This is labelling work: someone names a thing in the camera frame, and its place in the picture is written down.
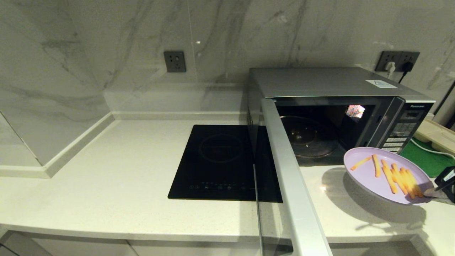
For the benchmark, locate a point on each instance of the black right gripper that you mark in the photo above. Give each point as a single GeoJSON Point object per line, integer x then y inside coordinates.
{"type": "Point", "coordinates": [448, 181]}

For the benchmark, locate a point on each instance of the black induction cooktop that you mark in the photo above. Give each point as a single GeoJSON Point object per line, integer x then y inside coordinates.
{"type": "Point", "coordinates": [217, 163]}

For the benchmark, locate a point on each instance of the green plastic tray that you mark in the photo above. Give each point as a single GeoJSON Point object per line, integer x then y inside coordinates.
{"type": "Point", "coordinates": [426, 161]}

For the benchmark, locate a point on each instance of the grey single wall socket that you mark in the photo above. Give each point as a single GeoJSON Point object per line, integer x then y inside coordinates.
{"type": "Point", "coordinates": [175, 61]}

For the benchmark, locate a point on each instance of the black glass microwave door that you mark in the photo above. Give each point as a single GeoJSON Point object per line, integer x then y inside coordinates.
{"type": "Point", "coordinates": [298, 199]}

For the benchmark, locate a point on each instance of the beige power strip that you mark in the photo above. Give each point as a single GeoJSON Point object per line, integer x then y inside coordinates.
{"type": "Point", "coordinates": [435, 133]}

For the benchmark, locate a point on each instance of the silver microwave oven body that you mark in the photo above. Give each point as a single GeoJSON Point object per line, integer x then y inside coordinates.
{"type": "Point", "coordinates": [320, 81]}

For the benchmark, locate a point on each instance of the grey double wall socket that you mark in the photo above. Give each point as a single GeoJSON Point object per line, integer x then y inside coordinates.
{"type": "Point", "coordinates": [396, 56]}

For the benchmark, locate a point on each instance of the white plug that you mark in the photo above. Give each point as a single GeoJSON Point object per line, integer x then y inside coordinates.
{"type": "Point", "coordinates": [390, 67]}

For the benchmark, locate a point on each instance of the purple plate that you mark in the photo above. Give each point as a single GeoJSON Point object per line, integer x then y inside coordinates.
{"type": "Point", "coordinates": [366, 181]}

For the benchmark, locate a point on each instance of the white sticker label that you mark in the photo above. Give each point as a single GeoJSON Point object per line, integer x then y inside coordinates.
{"type": "Point", "coordinates": [381, 84]}

